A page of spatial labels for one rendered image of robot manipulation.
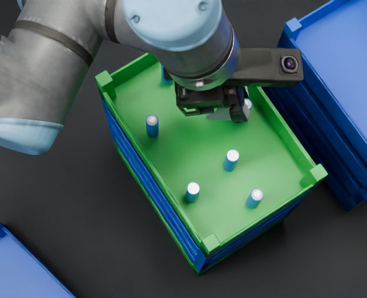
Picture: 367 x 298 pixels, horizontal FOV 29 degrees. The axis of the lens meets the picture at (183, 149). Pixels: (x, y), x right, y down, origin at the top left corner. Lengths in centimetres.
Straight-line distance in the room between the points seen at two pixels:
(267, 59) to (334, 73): 34
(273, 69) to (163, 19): 24
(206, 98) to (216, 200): 21
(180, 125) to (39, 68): 40
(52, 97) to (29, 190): 70
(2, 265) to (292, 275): 55
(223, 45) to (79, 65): 15
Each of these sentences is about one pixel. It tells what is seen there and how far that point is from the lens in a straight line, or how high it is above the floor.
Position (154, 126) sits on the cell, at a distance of 101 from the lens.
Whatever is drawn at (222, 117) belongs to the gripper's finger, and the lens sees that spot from 99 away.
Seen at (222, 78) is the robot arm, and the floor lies 60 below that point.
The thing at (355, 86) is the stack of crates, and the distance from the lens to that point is 122.
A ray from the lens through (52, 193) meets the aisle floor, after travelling 140.
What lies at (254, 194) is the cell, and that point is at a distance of 99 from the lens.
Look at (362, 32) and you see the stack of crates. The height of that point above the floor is 24.
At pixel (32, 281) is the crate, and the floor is 0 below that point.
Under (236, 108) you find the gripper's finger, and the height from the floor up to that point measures 49.
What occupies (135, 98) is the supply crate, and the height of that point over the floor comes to 32.
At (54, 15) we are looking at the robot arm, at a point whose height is 70.
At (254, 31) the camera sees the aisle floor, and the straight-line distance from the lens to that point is 150.
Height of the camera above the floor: 135
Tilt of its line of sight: 75 degrees down
